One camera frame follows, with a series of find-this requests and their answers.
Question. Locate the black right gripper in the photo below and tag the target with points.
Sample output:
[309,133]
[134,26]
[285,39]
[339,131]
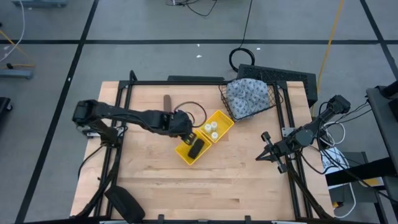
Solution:
[284,146]

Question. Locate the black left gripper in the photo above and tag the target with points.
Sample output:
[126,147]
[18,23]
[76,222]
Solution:
[186,132]

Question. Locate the black bandage roll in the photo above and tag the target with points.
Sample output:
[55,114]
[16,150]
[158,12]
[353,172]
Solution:
[196,148]

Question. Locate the white plastic bottle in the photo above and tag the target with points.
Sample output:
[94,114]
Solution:
[214,125]
[207,127]
[214,135]

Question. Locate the grey patterned cloth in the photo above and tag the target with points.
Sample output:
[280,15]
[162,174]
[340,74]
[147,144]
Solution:
[247,98]

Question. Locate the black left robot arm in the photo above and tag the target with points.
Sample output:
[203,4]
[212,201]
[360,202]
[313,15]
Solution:
[124,113]

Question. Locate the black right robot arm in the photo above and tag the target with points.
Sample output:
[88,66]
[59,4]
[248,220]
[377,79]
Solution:
[323,118]

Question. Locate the yellow plastic bin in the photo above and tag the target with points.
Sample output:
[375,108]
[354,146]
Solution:
[183,154]
[224,124]

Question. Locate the white printed bag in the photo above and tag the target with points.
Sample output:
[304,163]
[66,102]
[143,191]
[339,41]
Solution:
[334,158]

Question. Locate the grey office desk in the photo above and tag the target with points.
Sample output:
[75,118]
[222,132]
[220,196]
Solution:
[385,124]

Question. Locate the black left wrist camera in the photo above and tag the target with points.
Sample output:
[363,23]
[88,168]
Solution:
[178,119]

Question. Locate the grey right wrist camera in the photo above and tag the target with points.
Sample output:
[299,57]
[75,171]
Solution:
[304,137]

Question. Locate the black aluminium rig frame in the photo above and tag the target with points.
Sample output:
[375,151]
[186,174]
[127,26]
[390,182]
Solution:
[202,83]

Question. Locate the grey floor base plate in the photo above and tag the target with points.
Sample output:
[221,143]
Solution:
[15,73]

